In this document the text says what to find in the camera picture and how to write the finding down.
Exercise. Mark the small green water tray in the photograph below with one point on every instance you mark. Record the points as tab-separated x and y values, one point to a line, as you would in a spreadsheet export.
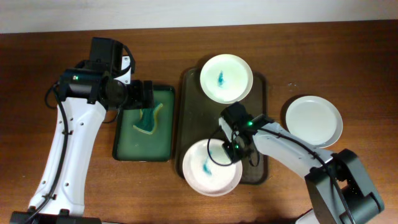
131	144

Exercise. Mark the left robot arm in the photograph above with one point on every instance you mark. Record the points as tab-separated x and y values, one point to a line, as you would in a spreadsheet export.
83	94

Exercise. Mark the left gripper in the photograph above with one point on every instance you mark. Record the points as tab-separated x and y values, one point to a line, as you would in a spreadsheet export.
140	101

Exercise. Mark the large brown serving tray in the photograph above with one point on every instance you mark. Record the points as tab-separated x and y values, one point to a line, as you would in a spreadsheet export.
198	115

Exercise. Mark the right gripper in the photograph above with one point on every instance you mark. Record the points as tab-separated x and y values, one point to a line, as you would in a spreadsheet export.
228	148

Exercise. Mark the white plate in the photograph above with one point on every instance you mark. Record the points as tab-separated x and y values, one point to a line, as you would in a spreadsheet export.
226	78
208	170

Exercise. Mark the grey-white plate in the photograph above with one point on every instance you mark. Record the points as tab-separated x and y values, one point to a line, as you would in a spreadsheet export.
314	120

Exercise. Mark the green and yellow sponge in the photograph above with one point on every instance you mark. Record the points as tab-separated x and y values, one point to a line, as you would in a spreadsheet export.
147	123

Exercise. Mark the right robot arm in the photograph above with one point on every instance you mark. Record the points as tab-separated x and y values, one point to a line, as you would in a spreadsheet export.
339	186

